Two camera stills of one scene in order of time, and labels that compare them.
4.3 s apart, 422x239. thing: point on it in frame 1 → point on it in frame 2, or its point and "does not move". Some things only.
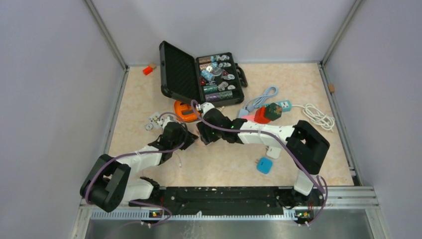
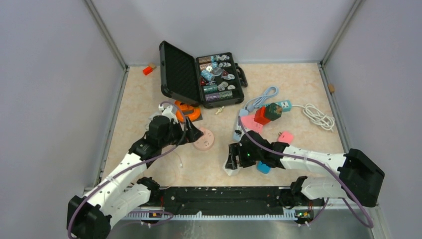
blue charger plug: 264,165 does not move
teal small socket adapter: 286,105 does not move
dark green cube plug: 273,111 does not move
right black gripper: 203,129 → 235,149
